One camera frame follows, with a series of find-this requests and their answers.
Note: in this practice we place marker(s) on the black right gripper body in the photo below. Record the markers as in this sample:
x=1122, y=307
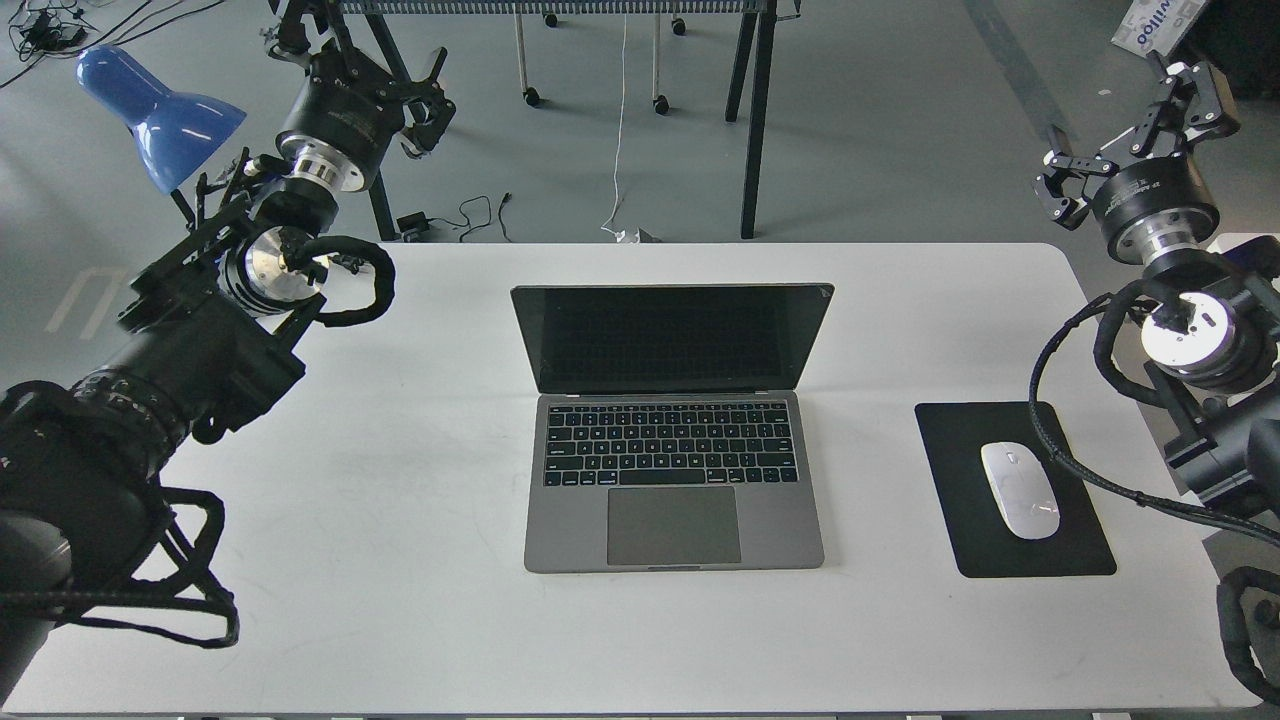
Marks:
x=1154, y=206

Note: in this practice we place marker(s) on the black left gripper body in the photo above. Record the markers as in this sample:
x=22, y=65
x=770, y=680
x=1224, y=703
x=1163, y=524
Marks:
x=345, y=111

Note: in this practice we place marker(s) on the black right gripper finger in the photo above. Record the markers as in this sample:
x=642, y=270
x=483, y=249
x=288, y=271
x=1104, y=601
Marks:
x=1060, y=186
x=1193, y=103

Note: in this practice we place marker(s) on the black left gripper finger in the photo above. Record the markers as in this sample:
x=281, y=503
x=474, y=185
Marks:
x=289, y=41
x=423, y=108

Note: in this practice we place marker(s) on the grey laptop notebook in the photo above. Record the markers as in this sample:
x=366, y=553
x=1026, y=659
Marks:
x=668, y=434

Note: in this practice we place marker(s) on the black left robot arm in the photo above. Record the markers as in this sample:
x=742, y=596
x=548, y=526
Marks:
x=87, y=522

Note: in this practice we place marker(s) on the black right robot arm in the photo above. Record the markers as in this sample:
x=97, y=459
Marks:
x=1196, y=334

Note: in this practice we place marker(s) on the white cardboard box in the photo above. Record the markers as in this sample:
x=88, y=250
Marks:
x=1156, y=26

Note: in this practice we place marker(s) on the wheeled cart legs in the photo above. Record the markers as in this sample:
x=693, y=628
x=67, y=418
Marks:
x=591, y=38

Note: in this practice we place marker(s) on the blue desk lamp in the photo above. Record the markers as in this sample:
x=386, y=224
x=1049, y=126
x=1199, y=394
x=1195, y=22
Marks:
x=175, y=132

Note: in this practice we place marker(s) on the white computer mouse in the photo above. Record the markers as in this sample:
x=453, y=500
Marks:
x=1021, y=489

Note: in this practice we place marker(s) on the black mouse pad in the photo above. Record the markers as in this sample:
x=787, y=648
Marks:
x=983, y=546

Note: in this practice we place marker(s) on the black power adapter with cable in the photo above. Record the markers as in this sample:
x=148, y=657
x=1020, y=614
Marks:
x=476, y=214

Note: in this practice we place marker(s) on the black background table frame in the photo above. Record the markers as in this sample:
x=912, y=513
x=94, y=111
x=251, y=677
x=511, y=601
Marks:
x=751, y=68

